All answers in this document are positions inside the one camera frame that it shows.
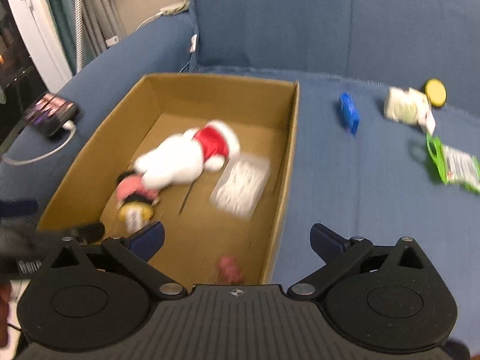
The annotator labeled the garment steamer hose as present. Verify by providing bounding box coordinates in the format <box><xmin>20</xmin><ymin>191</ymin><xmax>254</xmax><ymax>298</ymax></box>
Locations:
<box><xmin>67</xmin><ymin>0</ymin><xmax>86</xmax><ymax>74</ymax></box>

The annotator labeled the white window frame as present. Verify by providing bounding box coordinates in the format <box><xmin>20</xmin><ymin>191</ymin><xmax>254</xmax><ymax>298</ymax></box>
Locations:
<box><xmin>8</xmin><ymin>0</ymin><xmax>72</xmax><ymax>92</ymax></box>

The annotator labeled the white kitty plush red dress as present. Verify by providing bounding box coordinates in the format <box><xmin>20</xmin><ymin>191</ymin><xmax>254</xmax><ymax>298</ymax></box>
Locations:
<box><xmin>133</xmin><ymin>120</ymin><xmax>241</xmax><ymax>190</ymax></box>

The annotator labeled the blue tissue pack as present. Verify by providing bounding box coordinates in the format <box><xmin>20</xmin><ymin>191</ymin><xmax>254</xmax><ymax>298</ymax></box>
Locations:
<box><xmin>339</xmin><ymin>93</ymin><xmax>360</xmax><ymax>136</ymax></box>

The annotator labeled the yellow round sponge puff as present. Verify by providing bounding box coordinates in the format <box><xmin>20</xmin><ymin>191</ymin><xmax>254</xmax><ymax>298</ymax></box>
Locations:
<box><xmin>424</xmin><ymin>78</ymin><xmax>448</xmax><ymax>108</ymax></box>

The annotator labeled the white USB charger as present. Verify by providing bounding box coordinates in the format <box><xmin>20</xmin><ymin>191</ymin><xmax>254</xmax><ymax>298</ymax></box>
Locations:
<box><xmin>419</xmin><ymin>111</ymin><xmax>436</xmax><ymax>136</ymax></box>

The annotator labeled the white sofa label tag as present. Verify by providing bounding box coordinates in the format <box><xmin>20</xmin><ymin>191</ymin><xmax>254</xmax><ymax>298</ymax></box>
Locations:
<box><xmin>190</xmin><ymin>34</ymin><xmax>198</xmax><ymax>54</ymax></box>

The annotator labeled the white power strip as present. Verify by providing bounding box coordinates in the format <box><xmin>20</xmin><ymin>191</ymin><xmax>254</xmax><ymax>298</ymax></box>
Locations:
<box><xmin>137</xmin><ymin>0</ymin><xmax>191</xmax><ymax>30</ymax></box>

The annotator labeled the clear plastic case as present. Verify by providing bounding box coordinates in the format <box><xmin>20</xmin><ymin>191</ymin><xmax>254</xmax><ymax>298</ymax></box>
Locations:
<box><xmin>210</xmin><ymin>154</ymin><xmax>270</xmax><ymax>219</ymax></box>

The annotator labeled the pink hat doll keychain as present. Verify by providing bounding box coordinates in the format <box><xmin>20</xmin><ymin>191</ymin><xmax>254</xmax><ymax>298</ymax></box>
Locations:
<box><xmin>115</xmin><ymin>171</ymin><xmax>160</xmax><ymax>234</ymax></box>

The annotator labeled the teal curtain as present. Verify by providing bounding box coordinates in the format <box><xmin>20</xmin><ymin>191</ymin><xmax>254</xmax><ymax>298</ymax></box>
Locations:
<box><xmin>46</xmin><ymin>0</ymin><xmax>95</xmax><ymax>75</ymax></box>

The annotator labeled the black smartphone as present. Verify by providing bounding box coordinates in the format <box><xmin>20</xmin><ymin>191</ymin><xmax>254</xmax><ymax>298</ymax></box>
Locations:
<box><xmin>24</xmin><ymin>93</ymin><xmax>80</xmax><ymax>137</ymax></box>

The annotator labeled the white charging cable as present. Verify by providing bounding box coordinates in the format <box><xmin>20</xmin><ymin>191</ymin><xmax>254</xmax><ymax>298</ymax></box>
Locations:
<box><xmin>0</xmin><ymin>119</ymin><xmax>78</xmax><ymax>167</ymax></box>

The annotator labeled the blue fabric sofa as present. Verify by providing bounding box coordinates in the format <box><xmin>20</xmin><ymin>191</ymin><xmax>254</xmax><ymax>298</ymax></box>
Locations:
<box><xmin>1</xmin><ymin>0</ymin><xmax>479</xmax><ymax>352</ymax></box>

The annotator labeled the white plush green print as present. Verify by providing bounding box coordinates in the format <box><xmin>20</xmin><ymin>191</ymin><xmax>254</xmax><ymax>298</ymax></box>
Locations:
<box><xmin>383</xmin><ymin>87</ymin><xmax>433</xmax><ymax>126</ymax></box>

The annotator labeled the green snack packet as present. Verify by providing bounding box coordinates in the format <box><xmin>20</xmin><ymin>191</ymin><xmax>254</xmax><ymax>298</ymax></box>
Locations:
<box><xmin>426</xmin><ymin>134</ymin><xmax>480</xmax><ymax>194</ymax></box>

